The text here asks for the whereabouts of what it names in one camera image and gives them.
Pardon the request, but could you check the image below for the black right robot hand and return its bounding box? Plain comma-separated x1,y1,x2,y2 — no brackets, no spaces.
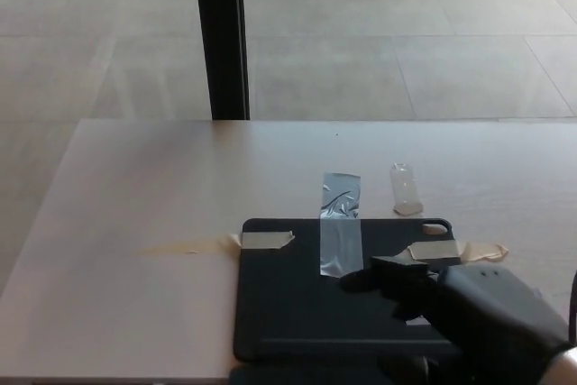
337,254,570,385

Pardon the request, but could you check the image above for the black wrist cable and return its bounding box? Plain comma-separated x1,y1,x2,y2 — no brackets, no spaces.
567,270,577,342

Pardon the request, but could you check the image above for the beige masking tape crumpled end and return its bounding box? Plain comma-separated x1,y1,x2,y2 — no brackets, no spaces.
396,240,509,264

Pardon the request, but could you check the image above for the black vertical window frame post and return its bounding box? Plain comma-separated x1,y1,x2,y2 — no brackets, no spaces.
192,0,252,122

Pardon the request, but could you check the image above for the black folding tablet cover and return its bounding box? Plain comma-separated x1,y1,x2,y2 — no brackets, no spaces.
228,217,464,385

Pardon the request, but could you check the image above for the clear plastic tape strip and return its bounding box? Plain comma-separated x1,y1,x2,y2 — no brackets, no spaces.
389,162,425,216

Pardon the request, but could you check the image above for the long grey duct tape strip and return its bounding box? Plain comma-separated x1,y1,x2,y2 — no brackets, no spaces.
318,171,364,278

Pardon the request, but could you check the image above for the beige masking tape flat strip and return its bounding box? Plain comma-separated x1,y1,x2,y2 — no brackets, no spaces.
137,230,297,256

